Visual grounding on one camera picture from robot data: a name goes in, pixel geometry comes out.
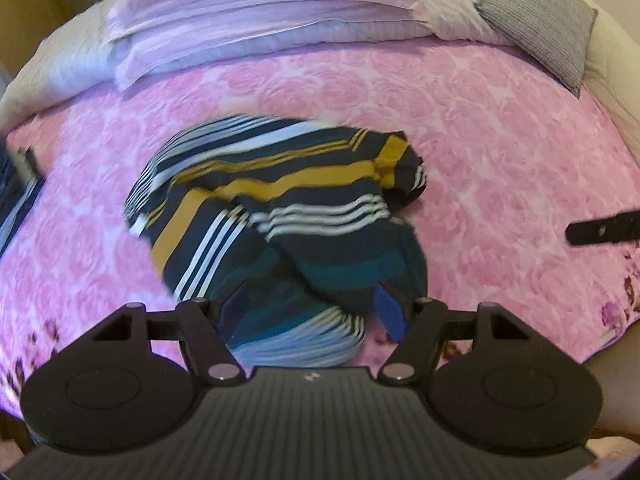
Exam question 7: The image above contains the pink rose bedspread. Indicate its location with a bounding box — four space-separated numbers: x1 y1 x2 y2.
1 39 639 414

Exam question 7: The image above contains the grey checked pillow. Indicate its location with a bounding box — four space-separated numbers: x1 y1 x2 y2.
476 0 598 96

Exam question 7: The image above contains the lilac striped duvet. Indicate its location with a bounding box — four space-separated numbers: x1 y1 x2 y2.
1 0 506 131

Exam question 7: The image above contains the white headboard cushion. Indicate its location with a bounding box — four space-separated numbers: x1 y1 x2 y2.
584 0 640 162

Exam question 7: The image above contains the person's right hand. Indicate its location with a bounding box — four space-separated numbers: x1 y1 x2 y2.
586 333 639 438

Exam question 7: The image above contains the striped knit sweater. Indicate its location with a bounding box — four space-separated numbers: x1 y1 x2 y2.
124 114 427 367

